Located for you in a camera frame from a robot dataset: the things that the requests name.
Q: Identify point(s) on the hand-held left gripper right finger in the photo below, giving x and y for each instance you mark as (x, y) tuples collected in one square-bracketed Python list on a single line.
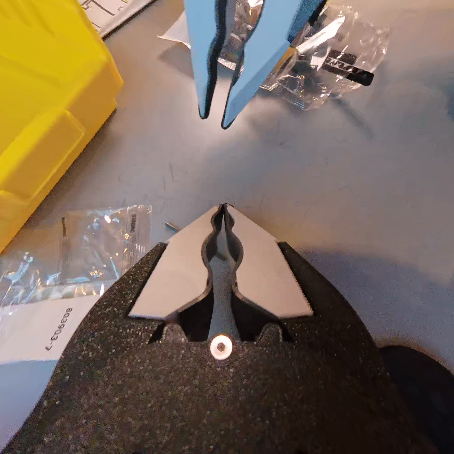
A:
[(273, 284)]

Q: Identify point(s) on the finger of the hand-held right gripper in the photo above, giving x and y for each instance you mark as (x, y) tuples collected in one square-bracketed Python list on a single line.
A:
[(206, 42), (269, 35)]

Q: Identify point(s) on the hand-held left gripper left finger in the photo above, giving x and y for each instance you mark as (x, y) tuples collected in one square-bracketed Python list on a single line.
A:
[(170, 284)]

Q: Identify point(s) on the clear bag of bricks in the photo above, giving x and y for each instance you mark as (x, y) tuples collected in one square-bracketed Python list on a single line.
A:
[(355, 35)]

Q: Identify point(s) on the small clear bag white label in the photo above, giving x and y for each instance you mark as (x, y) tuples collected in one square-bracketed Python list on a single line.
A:
[(85, 248)]

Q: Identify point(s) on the yellow storage bin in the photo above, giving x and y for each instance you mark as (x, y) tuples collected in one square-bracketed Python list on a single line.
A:
[(50, 106)]

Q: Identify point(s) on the grey desk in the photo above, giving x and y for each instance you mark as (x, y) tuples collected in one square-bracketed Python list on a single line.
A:
[(355, 213)]

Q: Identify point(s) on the thin black rod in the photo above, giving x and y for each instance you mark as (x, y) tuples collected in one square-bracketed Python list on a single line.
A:
[(171, 226)]

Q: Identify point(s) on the white printed sheet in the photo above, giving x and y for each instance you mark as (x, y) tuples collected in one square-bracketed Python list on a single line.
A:
[(113, 14)]

